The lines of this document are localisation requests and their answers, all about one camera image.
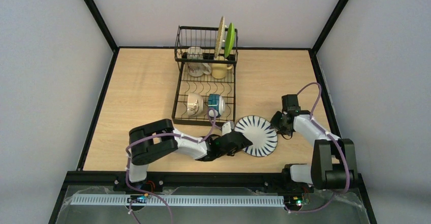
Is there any cream ceramic mug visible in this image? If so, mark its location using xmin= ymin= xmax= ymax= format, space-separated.
xmin=186 ymin=46 xmax=212 ymax=77

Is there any small white patterned bowl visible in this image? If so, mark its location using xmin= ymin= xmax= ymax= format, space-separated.
xmin=187 ymin=92 xmax=204 ymax=117

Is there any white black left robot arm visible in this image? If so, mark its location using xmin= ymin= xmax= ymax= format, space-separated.
xmin=126 ymin=119 xmax=253 ymax=183

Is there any white slotted cable duct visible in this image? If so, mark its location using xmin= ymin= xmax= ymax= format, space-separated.
xmin=70 ymin=194 xmax=284 ymax=207

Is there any yellow handled mug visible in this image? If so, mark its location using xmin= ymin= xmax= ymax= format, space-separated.
xmin=210 ymin=63 xmax=234 ymax=79

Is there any left controller board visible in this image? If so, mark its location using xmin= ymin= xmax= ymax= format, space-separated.
xmin=127 ymin=195 xmax=149 ymax=204

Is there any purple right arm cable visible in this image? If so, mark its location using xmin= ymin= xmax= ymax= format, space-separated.
xmin=284 ymin=82 xmax=351 ymax=215

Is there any white bowl dark rim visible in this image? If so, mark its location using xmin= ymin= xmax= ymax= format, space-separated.
xmin=208 ymin=93 xmax=226 ymax=118

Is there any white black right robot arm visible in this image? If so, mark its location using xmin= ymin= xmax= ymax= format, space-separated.
xmin=270 ymin=94 xmax=358 ymax=192

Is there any black wire dish rack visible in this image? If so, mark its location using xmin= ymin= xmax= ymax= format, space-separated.
xmin=172 ymin=26 xmax=238 ymax=126

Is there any black aluminium frame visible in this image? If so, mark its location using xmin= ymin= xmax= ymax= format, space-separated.
xmin=48 ymin=0 xmax=378 ymax=224

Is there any blue striped white plate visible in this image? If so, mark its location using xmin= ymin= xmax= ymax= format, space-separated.
xmin=234 ymin=115 xmax=278 ymax=157

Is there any controller board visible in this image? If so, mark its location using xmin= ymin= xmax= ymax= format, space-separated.
xmin=127 ymin=195 xmax=149 ymax=204
xmin=284 ymin=194 xmax=310 ymax=206

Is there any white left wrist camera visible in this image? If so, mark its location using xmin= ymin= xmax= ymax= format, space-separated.
xmin=221 ymin=121 xmax=235 ymax=136

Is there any woven bamboo plate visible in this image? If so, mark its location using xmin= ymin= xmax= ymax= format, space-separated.
xmin=214 ymin=16 xmax=225 ymax=59

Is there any right controller board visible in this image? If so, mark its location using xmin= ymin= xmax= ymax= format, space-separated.
xmin=284 ymin=194 xmax=310 ymax=206

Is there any green plate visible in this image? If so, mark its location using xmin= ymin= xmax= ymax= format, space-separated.
xmin=224 ymin=23 xmax=235 ymax=58

